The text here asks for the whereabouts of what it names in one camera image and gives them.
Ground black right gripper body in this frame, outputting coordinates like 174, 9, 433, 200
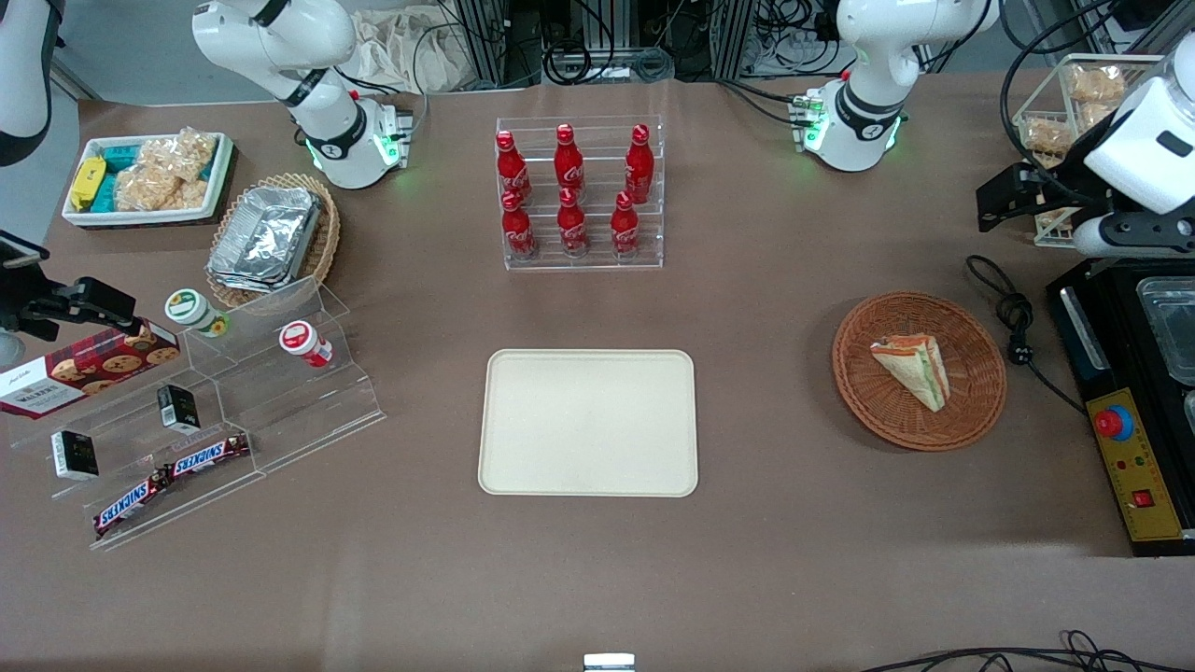
0, 269, 87, 343

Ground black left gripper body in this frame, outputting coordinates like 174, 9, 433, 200
999, 162, 1095, 225

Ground triangular sandwich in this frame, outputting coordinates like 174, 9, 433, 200
870, 333, 951, 413

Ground round brown wicker basket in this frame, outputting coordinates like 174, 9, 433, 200
832, 292, 1007, 453

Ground white rectangular snack tray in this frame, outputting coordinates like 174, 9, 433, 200
62, 132, 235, 229

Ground oval tan wicker basket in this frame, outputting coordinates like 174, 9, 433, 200
204, 172, 342, 311

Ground beige rectangular tray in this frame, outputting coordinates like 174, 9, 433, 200
478, 349, 699, 497

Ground red Walkers cookie box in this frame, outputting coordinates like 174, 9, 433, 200
0, 321, 182, 421

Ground green lid yogurt cup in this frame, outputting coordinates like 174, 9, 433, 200
165, 288, 231, 339

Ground small black box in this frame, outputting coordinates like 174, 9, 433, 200
50, 429, 100, 482
156, 384, 201, 434

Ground yellow snack packet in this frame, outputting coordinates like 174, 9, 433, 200
70, 156, 107, 212

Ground clear bag rice crackers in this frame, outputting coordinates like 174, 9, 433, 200
114, 164, 210, 213
138, 128, 219, 184

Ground aluminium foil container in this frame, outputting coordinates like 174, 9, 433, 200
213, 186, 324, 276
206, 252, 314, 291

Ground black heating appliance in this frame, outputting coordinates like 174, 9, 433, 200
1046, 254, 1195, 558

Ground Snickers chocolate bar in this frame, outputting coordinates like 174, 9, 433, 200
166, 433, 252, 479
92, 469, 175, 539

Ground red lid yogurt cup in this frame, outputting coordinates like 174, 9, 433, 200
278, 320, 334, 369

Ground clear acrylic step display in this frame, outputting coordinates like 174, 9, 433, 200
9, 275, 387, 552

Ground red cola bottle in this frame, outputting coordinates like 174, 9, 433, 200
555, 124, 586, 192
624, 124, 654, 203
495, 131, 532, 203
611, 191, 642, 259
501, 189, 538, 260
557, 188, 590, 258

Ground beige cloth bag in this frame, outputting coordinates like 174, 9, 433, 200
347, 7, 488, 95

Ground clear acrylic bottle rack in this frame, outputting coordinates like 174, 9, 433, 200
495, 115, 666, 273

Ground white wire basket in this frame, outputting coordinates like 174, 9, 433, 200
1012, 53, 1170, 249

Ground black power cable with plug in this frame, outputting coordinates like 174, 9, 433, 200
964, 254, 1090, 417

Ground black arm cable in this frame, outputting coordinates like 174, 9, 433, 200
999, 0, 1121, 202

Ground black base cables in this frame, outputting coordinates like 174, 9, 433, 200
717, 78, 815, 129

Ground aluminium frame post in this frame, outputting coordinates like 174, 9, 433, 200
455, 0, 544, 91
711, 0, 759, 83

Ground coiled black cable bundle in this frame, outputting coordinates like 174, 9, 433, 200
543, 37, 675, 87

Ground black table edge cable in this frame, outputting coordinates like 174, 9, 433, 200
857, 629, 1195, 672

